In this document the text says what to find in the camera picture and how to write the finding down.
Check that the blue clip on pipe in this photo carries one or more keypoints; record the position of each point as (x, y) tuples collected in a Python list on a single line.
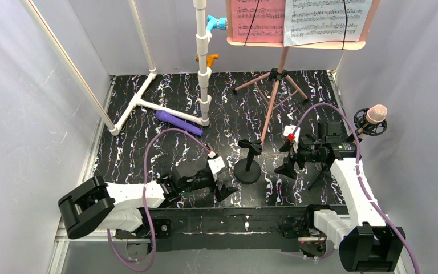
[(216, 23)]

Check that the pink music stand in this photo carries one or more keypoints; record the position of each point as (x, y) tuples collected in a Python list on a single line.
[(279, 73)]

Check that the pink microphone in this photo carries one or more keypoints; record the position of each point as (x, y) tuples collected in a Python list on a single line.
[(375, 117)]

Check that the black tripod mic stand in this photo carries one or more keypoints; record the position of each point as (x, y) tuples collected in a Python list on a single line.
[(346, 147)]

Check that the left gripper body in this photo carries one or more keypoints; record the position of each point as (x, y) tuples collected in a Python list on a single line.
[(211, 180)]

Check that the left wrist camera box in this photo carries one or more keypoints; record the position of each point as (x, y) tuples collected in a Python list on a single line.
[(215, 162)]

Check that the white sheet music page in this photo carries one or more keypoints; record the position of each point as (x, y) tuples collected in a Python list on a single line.
[(316, 21)]

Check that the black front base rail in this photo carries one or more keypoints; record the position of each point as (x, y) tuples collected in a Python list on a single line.
[(280, 228)]

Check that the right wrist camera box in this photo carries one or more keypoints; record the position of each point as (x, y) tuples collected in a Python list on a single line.
[(291, 133)]

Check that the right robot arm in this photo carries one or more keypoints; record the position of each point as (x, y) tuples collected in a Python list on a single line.
[(369, 242)]

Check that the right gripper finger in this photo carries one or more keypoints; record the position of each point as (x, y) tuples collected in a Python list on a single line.
[(287, 167), (286, 147)]

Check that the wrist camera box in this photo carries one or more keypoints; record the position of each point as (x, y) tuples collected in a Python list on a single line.
[(291, 133), (215, 162)]

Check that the white PVC pipe frame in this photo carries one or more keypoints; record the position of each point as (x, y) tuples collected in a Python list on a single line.
[(146, 38)]

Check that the orange clip on pipe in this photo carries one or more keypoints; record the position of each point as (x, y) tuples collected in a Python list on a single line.
[(210, 59)]

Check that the purple microphone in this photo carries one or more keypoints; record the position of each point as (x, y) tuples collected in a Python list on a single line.
[(164, 116)]

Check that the black round-base mic stand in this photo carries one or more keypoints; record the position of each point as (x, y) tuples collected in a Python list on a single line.
[(247, 170)]

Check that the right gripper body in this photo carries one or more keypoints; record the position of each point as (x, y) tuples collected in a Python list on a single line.
[(298, 156)]

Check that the pink sheet music page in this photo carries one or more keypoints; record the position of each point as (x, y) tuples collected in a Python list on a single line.
[(256, 21)]

